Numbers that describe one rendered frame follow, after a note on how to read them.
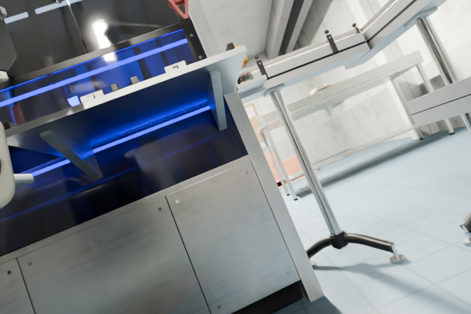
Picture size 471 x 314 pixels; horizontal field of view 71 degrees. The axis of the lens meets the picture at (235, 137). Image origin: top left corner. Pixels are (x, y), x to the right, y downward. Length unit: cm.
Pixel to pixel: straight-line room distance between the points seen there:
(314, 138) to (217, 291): 800
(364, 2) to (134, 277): 492
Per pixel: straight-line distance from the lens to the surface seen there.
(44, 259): 142
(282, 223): 133
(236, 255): 131
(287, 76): 152
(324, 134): 921
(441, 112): 157
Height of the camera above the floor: 55
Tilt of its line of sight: 6 degrees up
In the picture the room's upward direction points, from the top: 23 degrees counter-clockwise
